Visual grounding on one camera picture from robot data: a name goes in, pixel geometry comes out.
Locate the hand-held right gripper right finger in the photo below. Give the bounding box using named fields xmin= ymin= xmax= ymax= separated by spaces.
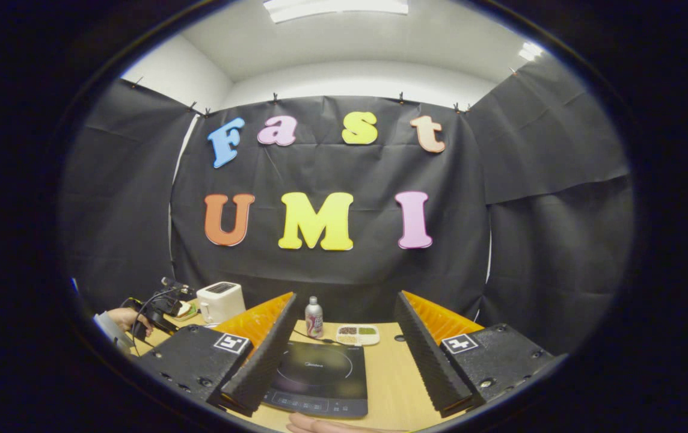
xmin=393 ymin=290 xmax=561 ymax=420

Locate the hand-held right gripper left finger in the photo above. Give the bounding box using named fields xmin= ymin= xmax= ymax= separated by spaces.
xmin=134 ymin=292 xmax=298 ymax=417

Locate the black induction cooktop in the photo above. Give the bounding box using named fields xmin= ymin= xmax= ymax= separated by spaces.
xmin=263 ymin=340 xmax=369 ymax=420

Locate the white toaster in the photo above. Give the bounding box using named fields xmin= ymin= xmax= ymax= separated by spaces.
xmin=196 ymin=281 xmax=247 ymax=326

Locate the silver bottle with pink label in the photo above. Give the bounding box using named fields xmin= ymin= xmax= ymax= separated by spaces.
xmin=305 ymin=296 xmax=324 ymax=339

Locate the white divided dish with beans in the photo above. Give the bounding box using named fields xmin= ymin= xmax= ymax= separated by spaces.
xmin=336 ymin=325 xmax=381 ymax=347

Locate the black power cable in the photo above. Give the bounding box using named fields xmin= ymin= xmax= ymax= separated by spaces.
xmin=292 ymin=328 xmax=340 ymax=346

